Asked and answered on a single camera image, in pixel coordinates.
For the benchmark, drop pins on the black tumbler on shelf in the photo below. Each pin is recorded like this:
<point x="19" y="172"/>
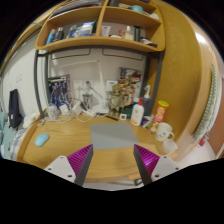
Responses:
<point x="137" y="33"/>

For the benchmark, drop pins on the light blue computer mouse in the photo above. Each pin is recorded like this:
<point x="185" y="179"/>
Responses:
<point x="41" y="139"/>

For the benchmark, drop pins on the white ceramic mug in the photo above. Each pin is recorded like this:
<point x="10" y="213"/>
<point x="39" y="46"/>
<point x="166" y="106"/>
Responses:
<point x="164" y="131"/>

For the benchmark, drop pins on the clear glass jar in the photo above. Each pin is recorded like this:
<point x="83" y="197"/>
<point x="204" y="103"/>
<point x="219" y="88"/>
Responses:
<point x="53" y="111"/>

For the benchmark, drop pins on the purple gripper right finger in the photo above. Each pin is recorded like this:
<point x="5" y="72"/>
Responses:
<point x="151" y="166"/>

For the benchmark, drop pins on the white small cube clock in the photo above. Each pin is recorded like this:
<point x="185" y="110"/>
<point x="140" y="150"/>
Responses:
<point x="123" y="116"/>

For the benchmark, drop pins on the wooden wall shelf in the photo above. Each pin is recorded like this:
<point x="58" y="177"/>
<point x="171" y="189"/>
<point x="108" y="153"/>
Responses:
<point x="109" y="21"/>

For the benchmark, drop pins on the grey mouse pad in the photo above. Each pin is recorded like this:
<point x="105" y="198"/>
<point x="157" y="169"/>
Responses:
<point x="112" y="135"/>

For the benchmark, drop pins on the blue poster box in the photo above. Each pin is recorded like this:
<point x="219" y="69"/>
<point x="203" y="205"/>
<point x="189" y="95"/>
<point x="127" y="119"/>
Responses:
<point x="59" y="88"/>

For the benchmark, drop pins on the wooden model figure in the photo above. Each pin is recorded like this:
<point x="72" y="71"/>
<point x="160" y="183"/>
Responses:
<point x="121" y="97"/>

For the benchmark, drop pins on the white lotion pump bottle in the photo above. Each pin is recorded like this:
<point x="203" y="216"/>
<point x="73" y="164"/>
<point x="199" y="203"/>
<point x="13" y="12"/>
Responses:
<point x="137" y="113"/>

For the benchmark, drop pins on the white spray bottle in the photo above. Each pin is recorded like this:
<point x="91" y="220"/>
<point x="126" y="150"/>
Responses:
<point x="146" y="100"/>

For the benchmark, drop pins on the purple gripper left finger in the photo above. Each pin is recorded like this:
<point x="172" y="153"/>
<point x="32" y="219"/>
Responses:
<point x="73" y="167"/>

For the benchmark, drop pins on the red yellow chips can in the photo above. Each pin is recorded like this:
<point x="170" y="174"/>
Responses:
<point x="159" y="115"/>

